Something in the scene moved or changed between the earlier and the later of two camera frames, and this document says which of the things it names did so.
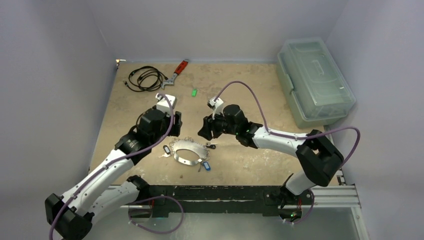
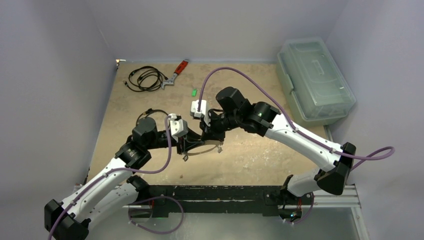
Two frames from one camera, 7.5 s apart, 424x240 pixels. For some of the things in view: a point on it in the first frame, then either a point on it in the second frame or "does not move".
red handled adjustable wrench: (178, 71) does not move
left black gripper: (176, 123) -> (187, 141)
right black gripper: (213, 126) does not move
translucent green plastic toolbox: (313, 83) does not move
